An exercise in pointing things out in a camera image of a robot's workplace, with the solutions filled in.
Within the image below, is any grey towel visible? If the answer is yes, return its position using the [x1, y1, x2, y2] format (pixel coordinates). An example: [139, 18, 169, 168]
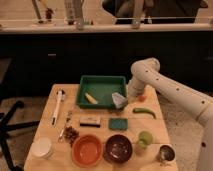
[112, 92, 128, 109]

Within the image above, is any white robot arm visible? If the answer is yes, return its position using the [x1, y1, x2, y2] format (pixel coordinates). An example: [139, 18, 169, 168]
[127, 58, 213, 171]

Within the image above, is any green plastic tray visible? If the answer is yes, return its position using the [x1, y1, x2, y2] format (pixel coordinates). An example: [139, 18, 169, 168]
[76, 75, 126, 109]

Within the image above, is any red tomato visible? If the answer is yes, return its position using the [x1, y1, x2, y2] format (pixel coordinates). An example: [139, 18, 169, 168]
[138, 94, 147, 102]

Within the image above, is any green sponge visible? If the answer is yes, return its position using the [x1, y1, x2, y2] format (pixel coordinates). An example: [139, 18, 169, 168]
[108, 118, 128, 130]

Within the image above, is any green plastic cup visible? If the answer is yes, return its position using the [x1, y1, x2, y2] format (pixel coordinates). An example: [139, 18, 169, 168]
[137, 131, 153, 149]

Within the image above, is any yellow banana piece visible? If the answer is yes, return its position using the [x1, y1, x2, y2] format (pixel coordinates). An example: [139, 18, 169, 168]
[85, 93, 98, 104]

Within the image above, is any dark rectangular eraser block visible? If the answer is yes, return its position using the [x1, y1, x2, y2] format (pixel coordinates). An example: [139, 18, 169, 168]
[79, 117, 101, 127]

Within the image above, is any dark purple bowl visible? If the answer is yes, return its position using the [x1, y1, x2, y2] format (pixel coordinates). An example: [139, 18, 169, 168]
[103, 134, 133, 164]

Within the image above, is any metal cup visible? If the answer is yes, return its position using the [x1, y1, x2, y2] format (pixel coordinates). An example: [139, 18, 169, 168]
[156, 145, 175, 166]

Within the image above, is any orange bowl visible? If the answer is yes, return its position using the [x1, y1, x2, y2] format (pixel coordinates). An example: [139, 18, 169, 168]
[71, 134, 103, 168]

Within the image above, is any brown dried food pile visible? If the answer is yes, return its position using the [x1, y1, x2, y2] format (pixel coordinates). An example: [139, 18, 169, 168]
[64, 126, 79, 145]

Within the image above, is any white lidded container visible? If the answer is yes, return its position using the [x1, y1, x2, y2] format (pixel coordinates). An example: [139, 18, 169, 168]
[31, 137, 53, 158]

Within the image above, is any black office chair base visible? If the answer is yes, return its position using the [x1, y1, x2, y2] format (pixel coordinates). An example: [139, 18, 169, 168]
[0, 101, 39, 171]

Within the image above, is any white handled brush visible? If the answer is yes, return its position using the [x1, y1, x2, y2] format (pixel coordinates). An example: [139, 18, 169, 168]
[52, 90, 65, 126]

